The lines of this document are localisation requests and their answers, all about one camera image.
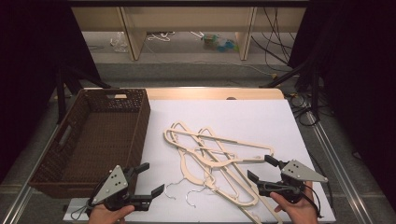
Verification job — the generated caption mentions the brown woven basket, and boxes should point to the brown woven basket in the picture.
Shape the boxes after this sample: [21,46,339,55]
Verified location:
[28,88,151,200]

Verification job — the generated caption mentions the metal floor rail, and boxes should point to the metal floor rail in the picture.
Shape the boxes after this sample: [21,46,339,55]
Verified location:
[0,124,61,224]
[306,111,375,224]

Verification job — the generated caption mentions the person's left hand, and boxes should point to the person's left hand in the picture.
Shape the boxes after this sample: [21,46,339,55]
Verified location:
[88,203,135,224]

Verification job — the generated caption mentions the bundle of black cables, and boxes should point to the bundle of black cables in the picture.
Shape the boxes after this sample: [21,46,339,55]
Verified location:
[250,7,297,73]

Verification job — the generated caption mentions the black metal stand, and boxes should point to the black metal stand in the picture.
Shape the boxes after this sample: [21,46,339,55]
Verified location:
[55,65,112,125]
[260,58,322,123]

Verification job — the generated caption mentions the clear plastic bag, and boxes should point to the clear plastic bag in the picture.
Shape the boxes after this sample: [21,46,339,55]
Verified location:
[109,31,129,53]

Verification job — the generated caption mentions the right hand-held gripper cable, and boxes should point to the right hand-held gripper cable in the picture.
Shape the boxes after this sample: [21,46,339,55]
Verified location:
[303,184,324,219]

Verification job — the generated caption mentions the white table mat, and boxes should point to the white table mat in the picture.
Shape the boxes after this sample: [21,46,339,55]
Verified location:
[63,98,337,224]

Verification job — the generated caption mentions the black curtain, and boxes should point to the black curtain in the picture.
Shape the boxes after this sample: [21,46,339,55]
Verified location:
[0,0,101,185]
[289,0,396,203]

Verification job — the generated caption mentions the cream plastic clothes hanger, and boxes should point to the cream plastic clothes hanger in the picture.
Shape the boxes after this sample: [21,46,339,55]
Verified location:
[185,125,285,224]
[163,120,260,209]
[163,125,276,171]

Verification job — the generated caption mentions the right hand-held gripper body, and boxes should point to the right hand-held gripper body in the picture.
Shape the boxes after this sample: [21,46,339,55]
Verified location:
[257,159,329,204]

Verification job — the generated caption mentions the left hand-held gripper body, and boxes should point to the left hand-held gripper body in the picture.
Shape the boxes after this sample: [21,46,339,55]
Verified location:
[91,164,153,213]

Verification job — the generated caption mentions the coiled black floor cables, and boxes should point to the coiled black floor cables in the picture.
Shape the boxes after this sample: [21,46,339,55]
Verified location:
[284,92,319,127]

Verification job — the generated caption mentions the hand-held gripper cable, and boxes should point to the hand-held gripper cable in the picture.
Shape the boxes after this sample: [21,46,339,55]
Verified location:
[70,201,95,220]
[303,184,324,219]

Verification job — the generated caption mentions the colourful plastic toy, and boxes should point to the colourful plastic toy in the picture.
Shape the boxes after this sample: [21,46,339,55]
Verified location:
[202,33,239,53]

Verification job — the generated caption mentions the person's right hand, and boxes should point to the person's right hand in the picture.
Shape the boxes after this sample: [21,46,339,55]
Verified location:
[269,186,318,224]

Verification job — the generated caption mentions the left hand-held gripper cable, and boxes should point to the left hand-held gripper cable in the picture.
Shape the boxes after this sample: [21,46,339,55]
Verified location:
[70,201,95,220]

